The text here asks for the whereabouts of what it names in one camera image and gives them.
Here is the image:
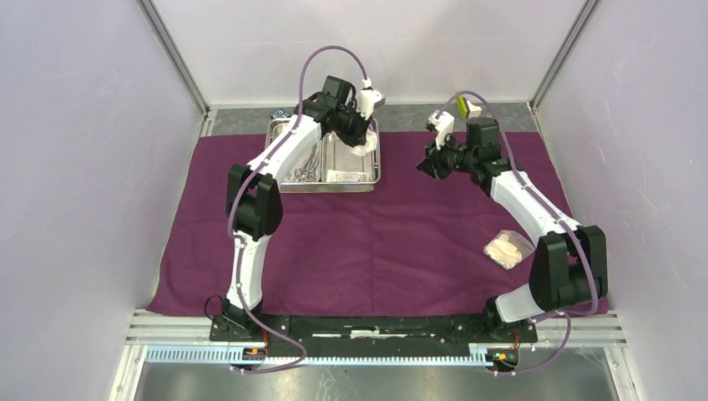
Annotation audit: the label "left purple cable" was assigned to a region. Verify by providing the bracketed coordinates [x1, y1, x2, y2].
[226, 46, 371, 375]

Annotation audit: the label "steel surgical scissors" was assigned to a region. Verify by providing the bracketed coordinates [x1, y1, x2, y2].
[294, 145, 321, 182]

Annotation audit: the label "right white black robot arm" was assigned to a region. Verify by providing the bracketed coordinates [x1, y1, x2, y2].
[417, 112, 608, 341]

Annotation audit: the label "white gauze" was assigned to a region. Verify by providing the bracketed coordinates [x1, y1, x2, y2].
[350, 131, 379, 157]

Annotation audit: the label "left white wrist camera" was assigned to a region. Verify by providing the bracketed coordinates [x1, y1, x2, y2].
[355, 79, 386, 120]

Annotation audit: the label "beige gauze roll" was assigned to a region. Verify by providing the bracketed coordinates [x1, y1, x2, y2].
[483, 230, 535, 271]

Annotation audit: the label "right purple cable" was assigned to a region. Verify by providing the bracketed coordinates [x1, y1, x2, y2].
[437, 90, 600, 378]

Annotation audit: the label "aluminium frame rail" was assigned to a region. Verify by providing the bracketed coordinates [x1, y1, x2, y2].
[109, 309, 643, 400]

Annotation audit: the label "white sterile packet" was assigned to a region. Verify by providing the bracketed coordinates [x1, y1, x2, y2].
[325, 170, 369, 183]

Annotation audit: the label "purple cloth wrap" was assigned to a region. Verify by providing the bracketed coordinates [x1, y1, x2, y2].
[147, 130, 610, 317]

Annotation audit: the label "purple cable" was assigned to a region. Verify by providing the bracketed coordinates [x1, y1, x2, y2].
[226, 46, 371, 375]
[437, 90, 600, 378]

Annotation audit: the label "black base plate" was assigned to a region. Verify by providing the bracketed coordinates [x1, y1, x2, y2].
[209, 312, 539, 358]

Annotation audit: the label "yellow green white object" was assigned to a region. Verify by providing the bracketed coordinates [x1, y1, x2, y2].
[455, 91, 483, 119]

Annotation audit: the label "metal instrument tray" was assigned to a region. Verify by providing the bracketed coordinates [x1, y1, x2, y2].
[249, 116, 381, 194]

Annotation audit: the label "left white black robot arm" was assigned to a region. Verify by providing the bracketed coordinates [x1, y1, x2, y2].
[210, 76, 385, 342]

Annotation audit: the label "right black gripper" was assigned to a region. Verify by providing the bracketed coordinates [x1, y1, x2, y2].
[416, 131, 477, 180]

